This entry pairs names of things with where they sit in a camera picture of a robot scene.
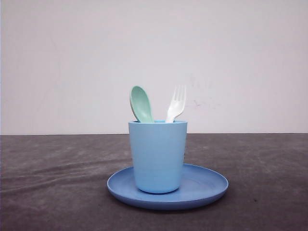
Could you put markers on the white plastic fork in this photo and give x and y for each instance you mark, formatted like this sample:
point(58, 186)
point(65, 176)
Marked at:
point(177, 104)

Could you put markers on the blue plastic plate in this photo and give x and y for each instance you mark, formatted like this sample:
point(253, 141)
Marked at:
point(200, 186)

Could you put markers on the mint green plastic spoon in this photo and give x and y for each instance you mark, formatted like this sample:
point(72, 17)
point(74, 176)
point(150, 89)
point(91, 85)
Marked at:
point(140, 105)

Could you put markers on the grey table cloth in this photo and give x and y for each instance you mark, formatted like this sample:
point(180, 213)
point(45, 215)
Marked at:
point(58, 183)

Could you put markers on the light blue plastic cup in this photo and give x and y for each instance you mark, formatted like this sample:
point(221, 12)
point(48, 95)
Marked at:
point(158, 154)

